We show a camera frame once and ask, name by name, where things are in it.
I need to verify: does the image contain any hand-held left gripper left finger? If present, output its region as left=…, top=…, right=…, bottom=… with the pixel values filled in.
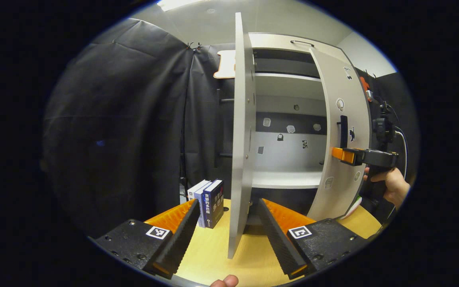
left=94, top=199, right=201, bottom=279

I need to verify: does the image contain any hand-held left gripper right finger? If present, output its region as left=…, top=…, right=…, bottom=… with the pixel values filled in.
left=258, top=198, right=367, bottom=279

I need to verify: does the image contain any white cabinet door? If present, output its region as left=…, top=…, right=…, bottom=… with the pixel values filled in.
left=228, top=12, right=257, bottom=259
left=307, top=48, right=371, bottom=222

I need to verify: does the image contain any watermelon slice toy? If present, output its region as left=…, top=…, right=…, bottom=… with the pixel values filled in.
left=339, top=195, right=362, bottom=220

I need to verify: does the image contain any blue book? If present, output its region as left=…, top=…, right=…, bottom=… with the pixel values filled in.
left=194, top=181, right=214, bottom=228

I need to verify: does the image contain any black cable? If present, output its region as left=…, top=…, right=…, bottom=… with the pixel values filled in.
left=391, top=104, right=408, bottom=180

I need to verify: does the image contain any white grey cabinet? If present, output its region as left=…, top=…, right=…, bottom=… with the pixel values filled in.
left=247, top=32, right=357, bottom=236

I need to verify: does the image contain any dark navy book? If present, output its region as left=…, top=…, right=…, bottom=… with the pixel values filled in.
left=202, top=179, right=225, bottom=229

